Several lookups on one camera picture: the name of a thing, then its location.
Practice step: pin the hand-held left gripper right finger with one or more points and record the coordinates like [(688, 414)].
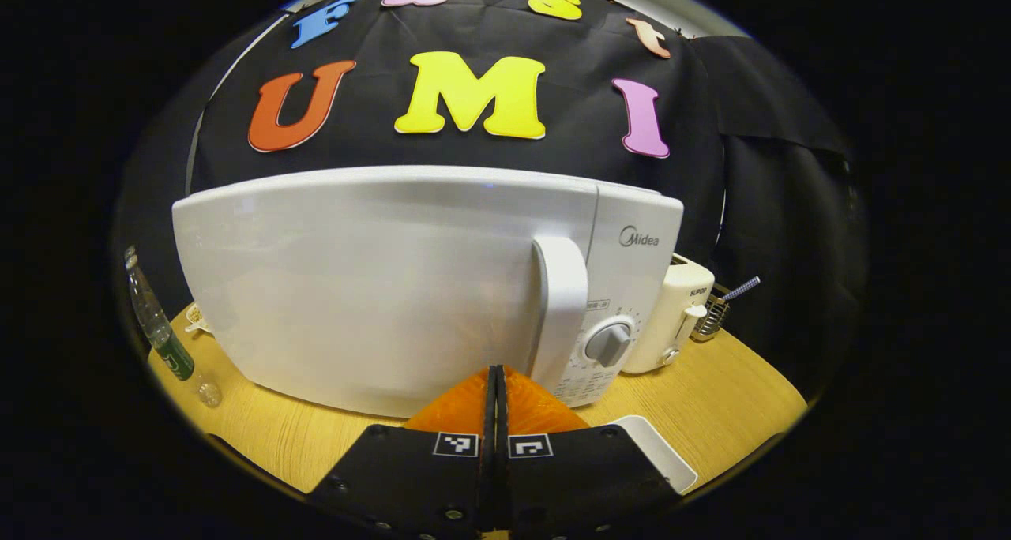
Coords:
[(600, 477)]

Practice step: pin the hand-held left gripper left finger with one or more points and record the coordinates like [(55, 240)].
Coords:
[(395, 477)]

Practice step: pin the white microwave oven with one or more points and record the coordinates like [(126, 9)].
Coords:
[(363, 287)]

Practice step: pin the small white plastic tray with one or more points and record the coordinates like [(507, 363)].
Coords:
[(659, 453)]

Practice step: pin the cream white toaster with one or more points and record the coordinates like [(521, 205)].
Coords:
[(679, 303)]

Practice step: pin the clear bottle with green label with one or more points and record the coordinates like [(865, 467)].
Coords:
[(174, 357)]

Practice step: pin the small white yellow packet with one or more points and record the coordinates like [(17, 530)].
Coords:
[(197, 319)]

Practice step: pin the black backdrop cloth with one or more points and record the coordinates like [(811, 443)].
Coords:
[(379, 137)]

